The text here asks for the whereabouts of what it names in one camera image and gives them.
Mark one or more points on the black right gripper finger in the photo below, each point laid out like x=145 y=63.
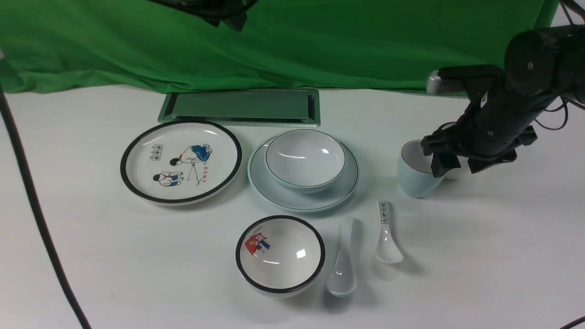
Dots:
x=443 y=162
x=478 y=165

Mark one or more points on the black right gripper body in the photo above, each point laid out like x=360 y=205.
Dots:
x=495 y=119

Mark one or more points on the pale blue ceramic cup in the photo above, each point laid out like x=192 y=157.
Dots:
x=415 y=175

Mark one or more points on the pale blue plain bowl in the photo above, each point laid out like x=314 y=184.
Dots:
x=305 y=161

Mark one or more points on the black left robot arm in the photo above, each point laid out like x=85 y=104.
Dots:
x=232 y=13

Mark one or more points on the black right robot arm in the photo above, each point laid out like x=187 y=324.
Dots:
x=540 y=66

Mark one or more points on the white printed ceramic spoon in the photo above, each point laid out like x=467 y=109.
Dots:
x=387 y=251

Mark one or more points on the pale blue plain plate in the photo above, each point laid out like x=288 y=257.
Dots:
x=273 y=193

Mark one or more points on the pale blue ceramic spoon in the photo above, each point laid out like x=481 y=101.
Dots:
x=342 y=280

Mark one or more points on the black-rimmed illustrated bowl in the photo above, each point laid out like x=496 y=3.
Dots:
x=280 y=256

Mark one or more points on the black-rimmed illustrated plate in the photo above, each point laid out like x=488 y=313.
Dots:
x=181 y=162

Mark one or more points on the green backdrop cloth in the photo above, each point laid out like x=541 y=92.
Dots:
x=58 y=45

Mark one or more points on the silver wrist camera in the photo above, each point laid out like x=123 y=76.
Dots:
x=439 y=86

